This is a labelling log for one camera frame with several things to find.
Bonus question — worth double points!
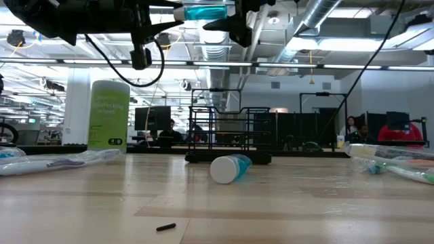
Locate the black monitor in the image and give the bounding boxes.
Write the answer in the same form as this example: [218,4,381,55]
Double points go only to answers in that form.
[134,106,172,131]
[386,110,411,131]

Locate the person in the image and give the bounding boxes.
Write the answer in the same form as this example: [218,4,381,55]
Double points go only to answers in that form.
[377,122,424,142]
[340,116,359,143]
[352,123,374,144]
[158,118,184,147]

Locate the silver corrugated air duct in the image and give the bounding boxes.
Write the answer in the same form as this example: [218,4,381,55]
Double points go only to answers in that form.
[271,0,342,65]
[198,20,235,109]

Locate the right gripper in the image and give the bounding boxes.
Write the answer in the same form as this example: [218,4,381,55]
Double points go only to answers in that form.
[202,0,277,48]

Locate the teal toothpaste tube white cap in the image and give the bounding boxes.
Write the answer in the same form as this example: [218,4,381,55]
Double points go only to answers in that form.
[210,153,253,185]
[172,4,228,21]

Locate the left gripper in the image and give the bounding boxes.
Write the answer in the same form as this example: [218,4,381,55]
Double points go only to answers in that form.
[67,0,184,70]

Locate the green toothbrush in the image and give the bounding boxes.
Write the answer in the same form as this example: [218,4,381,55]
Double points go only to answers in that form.
[352,157,434,186]

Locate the black partition panel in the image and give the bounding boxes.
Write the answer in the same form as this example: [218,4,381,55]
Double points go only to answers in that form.
[274,111,340,150]

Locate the black bicycle wheel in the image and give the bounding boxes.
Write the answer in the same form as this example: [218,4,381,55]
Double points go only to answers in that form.
[0,122,20,145]

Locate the black wire caddy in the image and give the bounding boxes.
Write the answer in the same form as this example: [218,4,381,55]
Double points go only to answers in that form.
[184,106,273,165]

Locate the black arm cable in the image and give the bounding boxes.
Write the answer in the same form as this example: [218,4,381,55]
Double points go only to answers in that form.
[84,33,166,88]
[318,0,407,140]

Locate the orange toothbrush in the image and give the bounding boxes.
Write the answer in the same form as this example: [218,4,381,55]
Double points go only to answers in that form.
[344,143,434,167]

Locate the green disinfecting wipes canister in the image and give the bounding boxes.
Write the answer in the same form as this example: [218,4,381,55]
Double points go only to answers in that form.
[87,80,131,153]

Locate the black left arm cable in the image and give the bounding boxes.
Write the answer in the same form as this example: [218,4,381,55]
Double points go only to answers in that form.
[84,33,166,88]

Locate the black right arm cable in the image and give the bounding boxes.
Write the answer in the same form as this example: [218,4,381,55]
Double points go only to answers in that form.
[318,0,407,140]

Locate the small black stick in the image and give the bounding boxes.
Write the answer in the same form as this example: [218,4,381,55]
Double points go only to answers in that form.
[155,222,177,232]

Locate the black ceiling camera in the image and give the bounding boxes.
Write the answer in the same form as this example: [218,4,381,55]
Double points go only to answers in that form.
[6,29,26,47]
[155,32,172,50]

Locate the black stand frame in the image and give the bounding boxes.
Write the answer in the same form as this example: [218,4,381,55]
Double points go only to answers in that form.
[191,87,242,113]
[299,91,349,147]

